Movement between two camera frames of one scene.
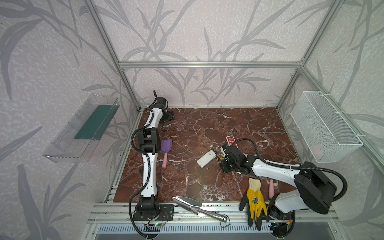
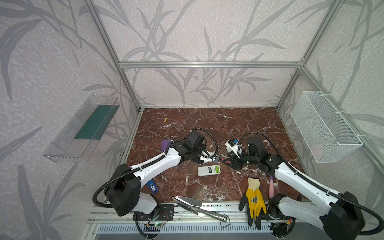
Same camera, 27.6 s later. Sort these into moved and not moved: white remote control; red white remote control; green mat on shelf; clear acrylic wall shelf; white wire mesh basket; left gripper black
Moved: left gripper black; red white remote control
Not moved: white remote control; green mat on shelf; clear acrylic wall shelf; white wire mesh basket
